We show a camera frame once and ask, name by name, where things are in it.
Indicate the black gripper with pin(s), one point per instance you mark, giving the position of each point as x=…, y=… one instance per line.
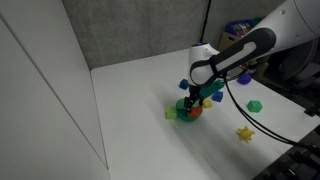
x=194, y=91

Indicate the orange toy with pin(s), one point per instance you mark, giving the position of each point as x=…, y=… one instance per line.
x=195, y=112

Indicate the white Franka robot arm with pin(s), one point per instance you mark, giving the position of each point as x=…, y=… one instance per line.
x=253, y=40

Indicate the green bowl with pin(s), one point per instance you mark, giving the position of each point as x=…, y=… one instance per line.
x=185, y=115

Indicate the yellow spiky toy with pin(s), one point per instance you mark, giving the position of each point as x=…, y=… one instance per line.
x=245, y=134

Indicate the teal-blue cube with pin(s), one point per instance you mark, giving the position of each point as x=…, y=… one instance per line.
x=183, y=84

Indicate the blue cube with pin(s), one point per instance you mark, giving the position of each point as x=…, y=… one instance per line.
x=217, y=96

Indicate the yellow-green block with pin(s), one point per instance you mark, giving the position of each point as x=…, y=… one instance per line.
x=171, y=113

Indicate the purple ball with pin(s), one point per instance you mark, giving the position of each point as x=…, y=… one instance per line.
x=244, y=79

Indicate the green cube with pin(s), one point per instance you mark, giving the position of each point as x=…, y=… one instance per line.
x=254, y=106

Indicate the black tripod stand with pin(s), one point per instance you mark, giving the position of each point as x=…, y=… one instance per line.
x=205, y=20

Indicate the box of colourful toys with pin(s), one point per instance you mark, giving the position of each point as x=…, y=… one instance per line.
x=237, y=30

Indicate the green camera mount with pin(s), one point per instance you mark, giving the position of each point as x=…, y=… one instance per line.
x=211, y=90

